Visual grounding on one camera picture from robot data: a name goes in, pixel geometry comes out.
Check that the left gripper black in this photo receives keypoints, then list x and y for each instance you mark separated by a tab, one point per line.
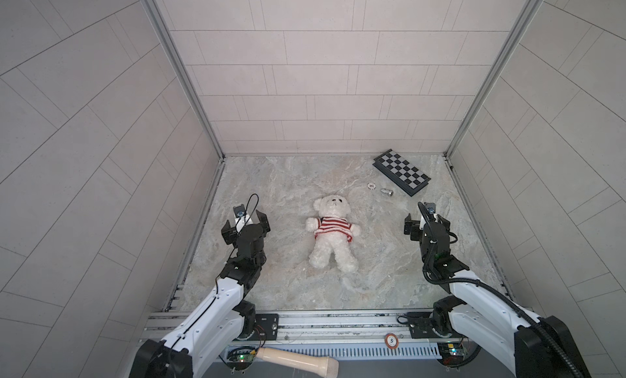
264	225

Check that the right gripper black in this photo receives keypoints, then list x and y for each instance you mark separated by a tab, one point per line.
414	228

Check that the white teddy bear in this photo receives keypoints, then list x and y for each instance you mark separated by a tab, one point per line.
330	244

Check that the red white striped sweater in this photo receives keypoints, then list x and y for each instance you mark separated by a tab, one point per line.
328	225

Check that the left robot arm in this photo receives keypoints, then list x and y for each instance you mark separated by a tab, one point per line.
225	315

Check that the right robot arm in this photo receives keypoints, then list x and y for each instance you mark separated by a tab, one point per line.
528	344

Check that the black white checkerboard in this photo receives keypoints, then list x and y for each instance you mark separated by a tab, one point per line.
408	177

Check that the round red white sticker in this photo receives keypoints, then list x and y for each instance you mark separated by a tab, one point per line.
391	341

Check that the left green circuit board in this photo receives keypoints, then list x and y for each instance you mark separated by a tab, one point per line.
241	358

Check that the green circuit board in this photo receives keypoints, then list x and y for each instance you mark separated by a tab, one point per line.
241	358
452	353

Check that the right green circuit board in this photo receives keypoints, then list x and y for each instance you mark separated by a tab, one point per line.
452	353

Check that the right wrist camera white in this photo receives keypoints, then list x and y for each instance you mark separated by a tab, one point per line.
430	210

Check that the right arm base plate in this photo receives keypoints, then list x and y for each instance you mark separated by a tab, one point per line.
420	324

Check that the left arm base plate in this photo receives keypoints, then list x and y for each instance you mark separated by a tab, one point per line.
262	327

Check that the aluminium front rail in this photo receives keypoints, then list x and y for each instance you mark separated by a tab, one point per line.
346	335

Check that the beige wooden handle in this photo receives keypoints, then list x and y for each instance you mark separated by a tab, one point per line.
322	366

